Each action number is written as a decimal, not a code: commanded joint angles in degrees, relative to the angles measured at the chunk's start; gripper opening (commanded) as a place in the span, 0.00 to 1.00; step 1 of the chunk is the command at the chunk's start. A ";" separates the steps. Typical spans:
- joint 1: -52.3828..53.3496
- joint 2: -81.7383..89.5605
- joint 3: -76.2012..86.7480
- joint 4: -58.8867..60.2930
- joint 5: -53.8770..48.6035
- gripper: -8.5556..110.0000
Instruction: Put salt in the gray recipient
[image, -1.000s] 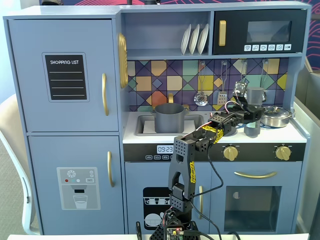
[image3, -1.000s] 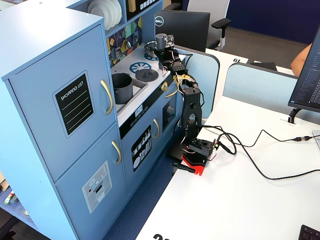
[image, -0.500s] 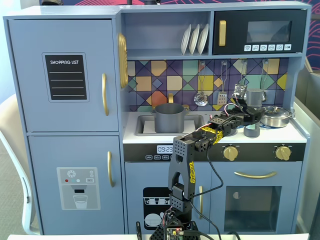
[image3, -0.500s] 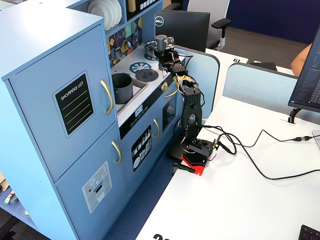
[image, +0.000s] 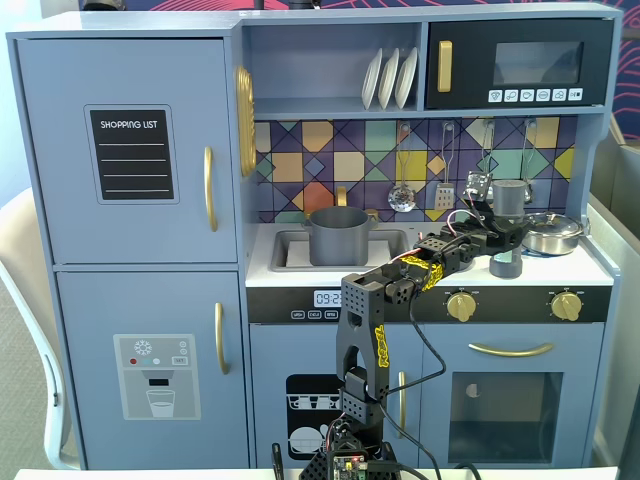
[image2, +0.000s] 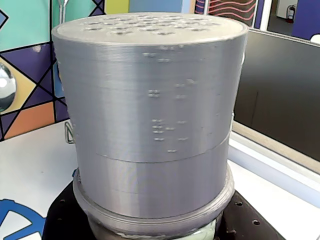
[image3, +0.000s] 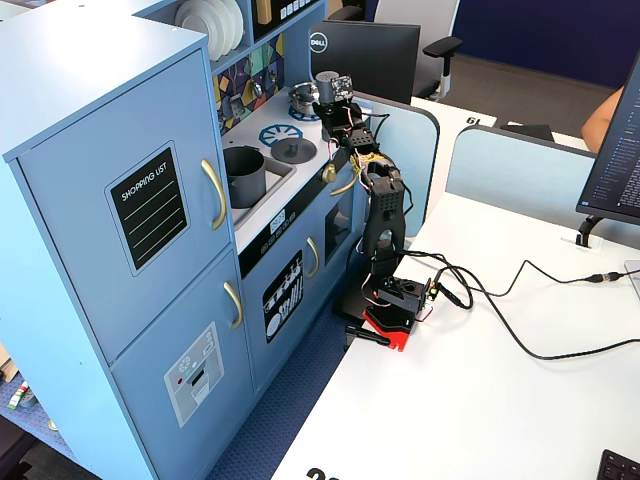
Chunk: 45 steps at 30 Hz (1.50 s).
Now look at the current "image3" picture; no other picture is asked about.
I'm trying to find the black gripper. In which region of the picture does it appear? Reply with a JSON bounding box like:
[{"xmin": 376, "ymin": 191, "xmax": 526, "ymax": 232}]
[{"xmin": 313, "ymin": 99, "xmax": 362, "ymax": 141}]

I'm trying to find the gray salt shaker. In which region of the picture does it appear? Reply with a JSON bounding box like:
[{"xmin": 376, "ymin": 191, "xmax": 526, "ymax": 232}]
[{"xmin": 314, "ymin": 71, "xmax": 337, "ymax": 105}]

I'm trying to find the person bare forearm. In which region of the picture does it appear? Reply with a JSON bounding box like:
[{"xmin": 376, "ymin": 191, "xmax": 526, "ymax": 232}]
[{"xmin": 580, "ymin": 85, "xmax": 626, "ymax": 152}]

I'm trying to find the steel pot with lid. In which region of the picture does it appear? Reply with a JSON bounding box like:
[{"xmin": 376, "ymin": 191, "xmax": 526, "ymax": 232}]
[{"xmin": 289, "ymin": 81, "xmax": 321, "ymax": 116}]

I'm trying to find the gray pot lid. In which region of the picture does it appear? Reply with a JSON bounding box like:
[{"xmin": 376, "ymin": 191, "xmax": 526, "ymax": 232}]
[{"xmin": 269, "ymin": 138, "xmax": 319, "ymax": 164}]

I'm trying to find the metal ladle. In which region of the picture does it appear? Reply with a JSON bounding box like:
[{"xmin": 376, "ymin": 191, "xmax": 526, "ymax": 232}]
[{"xmin": 245, "ymin": 64, "xmax": 264, "ymax": 99}]

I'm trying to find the gray sink basin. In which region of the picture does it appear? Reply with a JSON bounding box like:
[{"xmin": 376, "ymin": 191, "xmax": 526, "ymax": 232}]
[{"xmin": 227, "ymin": 157, "xmax": 299, "ymax": 229}]

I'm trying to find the black dell monitor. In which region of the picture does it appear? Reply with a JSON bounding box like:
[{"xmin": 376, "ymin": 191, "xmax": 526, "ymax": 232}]
[{"xmin": 308, "ymin": 19, "xmax": 422, "ymax": 104}]

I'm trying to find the metal slotted spatula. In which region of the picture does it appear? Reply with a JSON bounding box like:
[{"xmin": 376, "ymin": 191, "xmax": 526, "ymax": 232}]
[{"xmin": 227, "ymin": 74, "xmax": 244, "ymax": 119}]

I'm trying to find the black toy microwave door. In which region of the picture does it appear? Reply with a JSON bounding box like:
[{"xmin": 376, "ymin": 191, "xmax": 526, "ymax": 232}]
[{"xmin": 252, "ymin": 0, "xmax": 321, "ymax": 44}]

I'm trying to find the desk divider panel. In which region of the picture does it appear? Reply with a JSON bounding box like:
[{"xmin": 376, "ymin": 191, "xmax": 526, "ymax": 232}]
[
  {"xmin": 444, "ymin": 124, "xmax": 640, "ymax": 246},
  {"xmin": 349, "ymin": 91, "xmax": 441, "ymax": 240}
]

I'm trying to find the black office chair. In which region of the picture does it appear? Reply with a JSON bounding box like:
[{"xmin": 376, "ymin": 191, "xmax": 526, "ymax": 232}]
[{"xmin": 327, "ymin": 0, "xmax": 367, "ymax": 22}]

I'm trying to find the gray cooking pot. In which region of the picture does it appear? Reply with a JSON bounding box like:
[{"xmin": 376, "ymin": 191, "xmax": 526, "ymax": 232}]
[{"xmin": 222, "ymin": 145, "xmax": 268, "ymax": 210}]

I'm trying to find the white toy plate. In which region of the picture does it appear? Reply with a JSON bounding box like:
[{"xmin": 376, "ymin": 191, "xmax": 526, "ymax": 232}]
[
  {"xmin": 209, "ymin": 0, "xmax": 237, "ymax": 57},
  {"xmin": 173, "ymin": 0, "xmax": 224, "ymax": 62},
  {"xmin": 227, "ymin": 0, "xmax": 246, "ymax": 51}
]

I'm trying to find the gray office chair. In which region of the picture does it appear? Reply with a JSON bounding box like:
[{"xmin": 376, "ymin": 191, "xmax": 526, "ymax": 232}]
[{"xmin": 373, "ymin": 0, "xmax": 464, "ymax": 101}]

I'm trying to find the blue oven door with window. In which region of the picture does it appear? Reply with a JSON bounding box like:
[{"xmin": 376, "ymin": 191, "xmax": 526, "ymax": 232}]
[{"xmin": 317, "ymin": 177, "xmax": 361, "ymax": 314}]

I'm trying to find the black table clamp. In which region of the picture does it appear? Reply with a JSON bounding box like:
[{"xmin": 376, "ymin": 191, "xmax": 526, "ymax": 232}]
[{"xmin": 343, "ymin": 323, "xmax": 392, "ymax": 347}]

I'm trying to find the blue toy kitchen unit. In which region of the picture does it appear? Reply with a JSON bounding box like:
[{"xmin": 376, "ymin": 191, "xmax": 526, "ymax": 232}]
[{"xmin": 0, "ymin": 0, "xmax": 381, "ymax": 480}]

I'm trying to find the blue dishwasher door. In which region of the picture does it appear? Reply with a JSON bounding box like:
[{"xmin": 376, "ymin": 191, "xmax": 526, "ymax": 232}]
[{"xmin": 247, "ymin": 214, "xmax": 326, "ymax": 394}]

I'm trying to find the blue fridge door shopping list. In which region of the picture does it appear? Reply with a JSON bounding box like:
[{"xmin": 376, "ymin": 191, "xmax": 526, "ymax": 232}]
[{"xmin": 17, "ymin": 47, "xmax": 234, "ymax": 364}]

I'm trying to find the computer monitor showing text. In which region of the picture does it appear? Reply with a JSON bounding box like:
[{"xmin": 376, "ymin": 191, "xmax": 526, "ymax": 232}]
[{"xmin": 575, "ymin": 47, "xmax": 640, "ymax": 226}]

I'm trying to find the blue freezer door ice dispenser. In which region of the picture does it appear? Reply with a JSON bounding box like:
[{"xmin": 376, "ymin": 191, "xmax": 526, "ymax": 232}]
[{"xmin": 110, "ymin": 244, "xmax": 256, "ymax": 480}]

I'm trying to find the gray laptop corner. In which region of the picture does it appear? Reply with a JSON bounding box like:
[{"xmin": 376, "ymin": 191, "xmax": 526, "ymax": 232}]
[{"xmin": 623, "ymin": 258, "xmax": 640, "ymax": 296}]

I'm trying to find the small marker box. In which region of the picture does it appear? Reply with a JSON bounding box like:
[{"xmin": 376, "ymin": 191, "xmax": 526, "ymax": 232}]
[{"xmin": 7, "ymin": 379, "xmax": 36, "ymax": 410}]

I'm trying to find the black keyboard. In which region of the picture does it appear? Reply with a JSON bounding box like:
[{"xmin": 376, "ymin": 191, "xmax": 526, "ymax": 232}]
[{"xmin": 596, "ymin": 448, "xmax": 640, "ymax": 480}]

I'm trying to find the robot arm base mount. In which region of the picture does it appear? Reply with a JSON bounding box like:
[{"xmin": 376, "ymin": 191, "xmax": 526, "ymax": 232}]
[{"xmin": 333, "ymin": 272, "xmax": 436, "ymax": 354}]

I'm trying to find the black power cable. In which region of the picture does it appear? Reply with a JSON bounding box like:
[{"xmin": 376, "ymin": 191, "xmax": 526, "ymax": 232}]
[{"xmin": 433, "ymin": 267, "xmax": 474, "ymax": 312}]

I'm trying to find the black usb cable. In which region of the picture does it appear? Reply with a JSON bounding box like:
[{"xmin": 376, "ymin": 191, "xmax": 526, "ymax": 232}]
[{"xmin": 434, "ymin": 258, "xmax": 626, "ymax": 301}]

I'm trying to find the black camera cable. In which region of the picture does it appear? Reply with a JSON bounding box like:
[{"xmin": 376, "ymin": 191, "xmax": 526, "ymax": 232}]
[{"xmin": 357, "ymin": 112, "xmax": 640, "ymax": 361}]

